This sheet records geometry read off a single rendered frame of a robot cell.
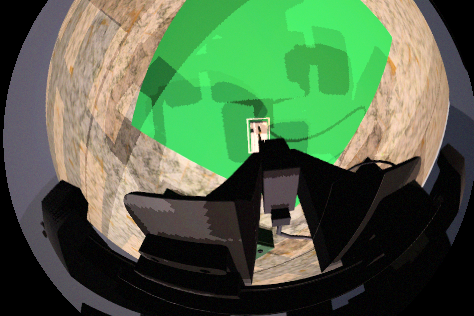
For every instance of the green circuit board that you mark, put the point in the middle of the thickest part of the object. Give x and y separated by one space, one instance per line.
229 72

